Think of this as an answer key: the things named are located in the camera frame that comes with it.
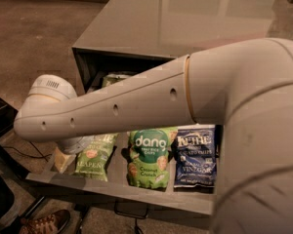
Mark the front blue Kettle chip bag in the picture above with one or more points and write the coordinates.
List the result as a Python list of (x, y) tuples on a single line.
[(195, 154)]

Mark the brown laced shoe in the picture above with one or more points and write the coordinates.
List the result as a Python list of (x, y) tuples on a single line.
[(53, 223)]

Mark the front green Dang chip bag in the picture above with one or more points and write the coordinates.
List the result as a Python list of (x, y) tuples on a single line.
[(149, 157)]

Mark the back green Kettle chip bag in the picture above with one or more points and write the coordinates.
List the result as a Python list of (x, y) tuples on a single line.
[(112, 79)]

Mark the grey counter cabinet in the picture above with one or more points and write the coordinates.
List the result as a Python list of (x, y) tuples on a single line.
[(135, 35)]

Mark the black drawer handle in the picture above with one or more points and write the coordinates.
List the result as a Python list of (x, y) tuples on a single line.
[(133, 210)]

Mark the open grey top drawer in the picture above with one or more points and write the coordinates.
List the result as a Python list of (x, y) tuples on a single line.
[(120, 187)]

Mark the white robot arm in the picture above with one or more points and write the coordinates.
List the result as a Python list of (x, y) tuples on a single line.
[(246, 87)]

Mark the green jalapeno chip bag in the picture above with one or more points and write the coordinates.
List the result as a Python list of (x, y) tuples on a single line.
[(92, 161)]

